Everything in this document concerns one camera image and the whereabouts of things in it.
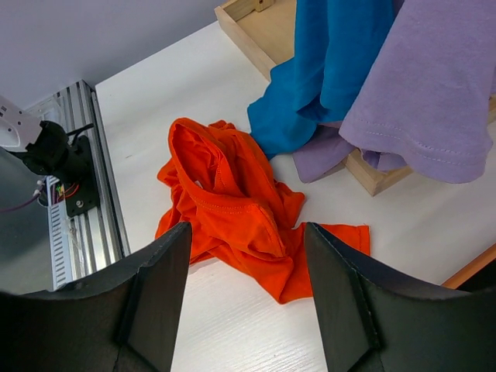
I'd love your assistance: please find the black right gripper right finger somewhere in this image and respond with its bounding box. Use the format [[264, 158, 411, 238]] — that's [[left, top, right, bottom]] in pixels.
[[305, 223, 495, 371]]

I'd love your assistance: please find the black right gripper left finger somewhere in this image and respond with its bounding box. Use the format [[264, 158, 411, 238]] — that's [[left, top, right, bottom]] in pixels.
[[1, 222, 192, 371]]

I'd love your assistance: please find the orange t shirt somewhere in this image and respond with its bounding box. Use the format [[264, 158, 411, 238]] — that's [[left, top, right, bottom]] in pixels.
[[154, 117, 371, 305]]

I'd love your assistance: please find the blue t shirt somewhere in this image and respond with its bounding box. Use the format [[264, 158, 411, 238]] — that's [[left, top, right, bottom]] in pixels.
[[247, 0, 395, 158]]

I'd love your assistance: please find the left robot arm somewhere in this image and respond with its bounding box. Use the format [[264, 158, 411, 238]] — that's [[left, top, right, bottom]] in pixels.
[[1, 97, 100, 217]]

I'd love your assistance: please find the lavender t shirt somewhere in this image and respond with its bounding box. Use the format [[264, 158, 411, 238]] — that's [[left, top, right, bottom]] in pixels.
[[292, 0, 496, 184]]

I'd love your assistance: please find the orange plastic basket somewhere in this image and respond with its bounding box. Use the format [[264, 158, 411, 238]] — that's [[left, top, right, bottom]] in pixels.
[[442, 244, 496, 289]]

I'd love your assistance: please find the wooden clothes rack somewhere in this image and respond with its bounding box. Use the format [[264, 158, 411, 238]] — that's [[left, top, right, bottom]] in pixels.
[[215, 1, 495, 195]]

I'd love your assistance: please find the white slotted cable duct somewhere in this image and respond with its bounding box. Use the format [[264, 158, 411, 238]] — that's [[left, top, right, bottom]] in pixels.
[[46, 176, 74, 290]]

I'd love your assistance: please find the aluminium mounting rail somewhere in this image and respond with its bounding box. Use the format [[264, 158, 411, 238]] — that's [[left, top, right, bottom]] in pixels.
[[30, 81, 130, 288]]

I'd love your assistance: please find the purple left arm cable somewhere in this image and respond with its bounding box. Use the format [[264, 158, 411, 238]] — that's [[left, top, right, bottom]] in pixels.
[[0, 189, 43, 214]]

